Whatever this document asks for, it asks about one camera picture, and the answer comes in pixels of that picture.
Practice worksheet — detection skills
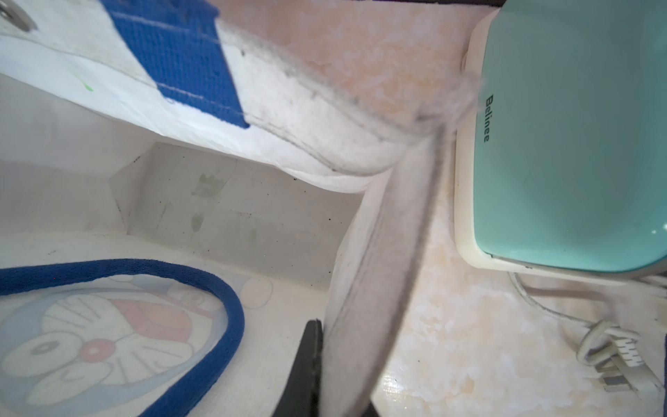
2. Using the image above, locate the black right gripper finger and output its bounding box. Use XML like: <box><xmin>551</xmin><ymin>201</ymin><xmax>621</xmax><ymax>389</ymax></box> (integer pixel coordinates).
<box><xmin>272</xmin><ymin>319</ymin><xmax>323</xmax><ymax>417</ymax></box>

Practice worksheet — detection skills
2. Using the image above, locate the white canvas Doraemon shopping bag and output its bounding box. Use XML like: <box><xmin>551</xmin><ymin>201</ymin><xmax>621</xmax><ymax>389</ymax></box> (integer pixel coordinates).
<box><xmin>1</xmin><ymin>1</ymin><xmax>479</xmax><ymax>416</ymax></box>

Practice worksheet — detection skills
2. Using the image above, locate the mint green toaster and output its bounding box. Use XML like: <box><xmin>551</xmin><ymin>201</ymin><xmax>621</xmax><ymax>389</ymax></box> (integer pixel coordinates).
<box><xmin>454</xmin><ymin>1</ymin><xmax>666</xmax><ymax>285</ymax></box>

